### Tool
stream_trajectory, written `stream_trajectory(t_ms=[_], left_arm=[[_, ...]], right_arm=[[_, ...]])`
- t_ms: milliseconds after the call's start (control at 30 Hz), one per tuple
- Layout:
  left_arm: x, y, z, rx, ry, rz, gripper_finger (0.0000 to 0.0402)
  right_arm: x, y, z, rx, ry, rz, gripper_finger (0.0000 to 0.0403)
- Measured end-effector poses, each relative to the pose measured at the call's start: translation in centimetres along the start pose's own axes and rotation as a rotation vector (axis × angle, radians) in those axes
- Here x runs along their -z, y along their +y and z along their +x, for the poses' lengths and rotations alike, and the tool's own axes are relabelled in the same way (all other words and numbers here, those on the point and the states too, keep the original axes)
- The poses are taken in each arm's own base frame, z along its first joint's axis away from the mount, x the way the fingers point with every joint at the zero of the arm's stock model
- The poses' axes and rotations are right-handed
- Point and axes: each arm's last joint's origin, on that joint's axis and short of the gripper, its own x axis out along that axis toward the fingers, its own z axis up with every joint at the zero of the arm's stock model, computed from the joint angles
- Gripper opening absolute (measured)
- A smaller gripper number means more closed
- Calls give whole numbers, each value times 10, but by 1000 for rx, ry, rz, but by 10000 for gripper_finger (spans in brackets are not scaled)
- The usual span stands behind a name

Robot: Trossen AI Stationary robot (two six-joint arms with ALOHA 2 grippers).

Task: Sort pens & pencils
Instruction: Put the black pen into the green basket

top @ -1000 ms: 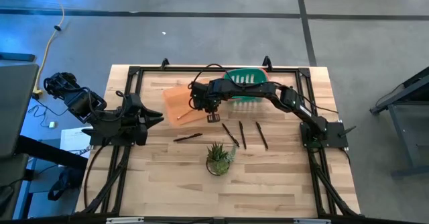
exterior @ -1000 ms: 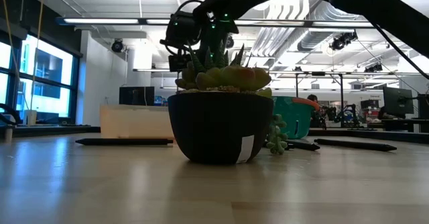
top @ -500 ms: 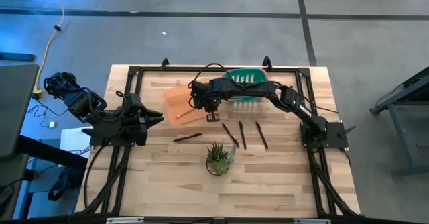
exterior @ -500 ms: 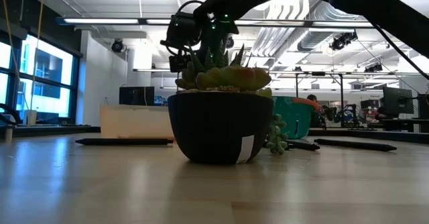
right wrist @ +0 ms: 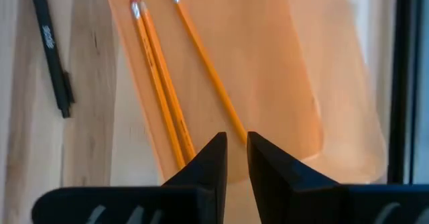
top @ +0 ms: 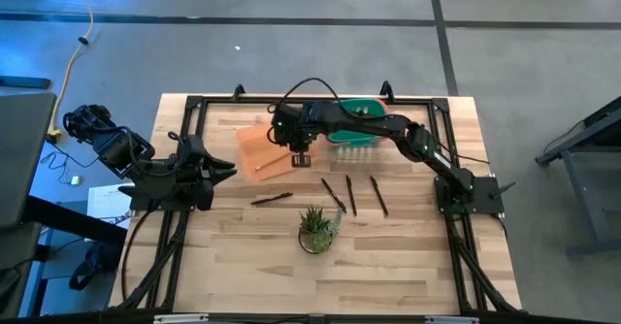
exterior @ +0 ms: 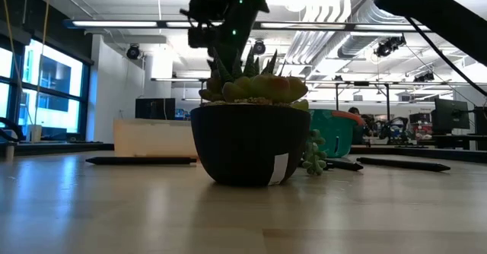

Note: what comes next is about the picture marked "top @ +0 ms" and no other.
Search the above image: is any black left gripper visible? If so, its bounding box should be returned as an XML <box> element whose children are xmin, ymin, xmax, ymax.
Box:
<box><xmin>169</xmin><ymin>134</ymin><xmax>239</xmax><ymax>212</ymax></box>

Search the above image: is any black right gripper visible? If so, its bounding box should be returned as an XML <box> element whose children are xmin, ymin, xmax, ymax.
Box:
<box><xmin>284</xmin><ymin>117</ymin><xmax>319</xmax><ymax>169</ymax></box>

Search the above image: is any orange wooden pencil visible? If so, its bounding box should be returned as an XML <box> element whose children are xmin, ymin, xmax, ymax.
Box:
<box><xmin>254</xmin><ymin>151</ymin><xmax>292</xmax><ymax>173</ymax></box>

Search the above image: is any black pen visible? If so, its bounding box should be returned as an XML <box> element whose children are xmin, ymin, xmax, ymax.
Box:
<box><xmin>320</xmin><ymin>177</ymin><xmax>348</xmax><ymax>214</ymax></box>
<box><xmin>250</xmin><ymin>191</ymin><xmax>295</xmax><ymax>209</ymax></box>
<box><xmin>370</xmin><ymin>175</ymin><xmax>390</xmax><ymax>217</ymax></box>
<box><xmin>344</xmin><ymin>174</ymin><xmax>358</xmax><ymax>217</ymax></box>

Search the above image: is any orange plastic tray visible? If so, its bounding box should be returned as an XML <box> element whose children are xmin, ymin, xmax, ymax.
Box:
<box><xmin>236</xmin><ymin>122</ymin><xmax>321</xmax><ymax>184</ymax></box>

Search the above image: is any green slotted plastic basket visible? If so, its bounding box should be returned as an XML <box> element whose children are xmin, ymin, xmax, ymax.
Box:
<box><xmin>323</xmin><ymin>98</ymin><xmax>391</xmax><ymax>149</ymax></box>

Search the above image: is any succulent plant in black pot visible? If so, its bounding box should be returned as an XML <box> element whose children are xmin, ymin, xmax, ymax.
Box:
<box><xmin>297</xmin><ymin>206</ymin><xmax>343</xmax><ymax>256</ymax></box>

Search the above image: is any white paper sheet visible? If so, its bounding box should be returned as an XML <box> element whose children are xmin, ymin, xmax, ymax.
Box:
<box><xmin>86</xmin><ymin>182</ymin><xmax>133</xmax><ymax>231</ymax></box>

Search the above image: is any black bag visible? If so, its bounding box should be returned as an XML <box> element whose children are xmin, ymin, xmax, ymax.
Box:
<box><xmin>68</xmin><ymin>241</ymin><xmax>123</xmax><ymax>292</ymax></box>

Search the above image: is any black desk beam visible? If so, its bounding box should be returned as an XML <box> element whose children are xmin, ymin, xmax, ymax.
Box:
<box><xmin>21</xmin><ymin>195</ymin><xmax>128</xmax><ymax>247</ymax></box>

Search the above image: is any dark flat bar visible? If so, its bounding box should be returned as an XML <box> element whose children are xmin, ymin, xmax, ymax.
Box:
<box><xmin>0</xmin><ymin>75</ymin><xmax>53</xmax><ymax>91</ymax></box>

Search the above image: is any grey metal desk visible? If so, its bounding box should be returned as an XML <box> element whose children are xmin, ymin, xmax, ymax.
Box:
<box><xmin>536</xmin><ymin>95</ymin><xmax>621</xmax><ymax>257</ymax></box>

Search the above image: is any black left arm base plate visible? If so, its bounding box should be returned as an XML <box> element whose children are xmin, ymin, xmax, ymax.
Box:
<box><xmin>117</xmin><ymin>182</ymin><xmax>201</xmax><ymax>213</ymax></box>

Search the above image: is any black aluminium table frame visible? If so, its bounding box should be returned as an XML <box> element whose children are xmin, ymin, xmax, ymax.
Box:
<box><xmin>109</xmin><ymin>93</ymin><xmax>523</xmax><ymax>315</ymax></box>

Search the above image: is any silver metal bracket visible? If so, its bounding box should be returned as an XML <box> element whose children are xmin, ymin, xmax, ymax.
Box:
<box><xmin>152</xmin><ymin>313</ymin><xmax>210</xmax><ymax>324</ymax></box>
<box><xmin>425</xmin><ymin>315</ymin><xmax>480</xmax><ymax>324</ymax></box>

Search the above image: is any yellow floor cable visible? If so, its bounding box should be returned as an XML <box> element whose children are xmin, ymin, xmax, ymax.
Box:
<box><xmin>47</xmin><ymin>0</ymin><xmax>95</xmax><ymax>139</ymax></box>

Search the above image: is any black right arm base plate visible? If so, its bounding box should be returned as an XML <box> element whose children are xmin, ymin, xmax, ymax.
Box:
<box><xmin>435</xmin><ymin>176</ymin><xmax>516</xmax><ymax>216</ymax></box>

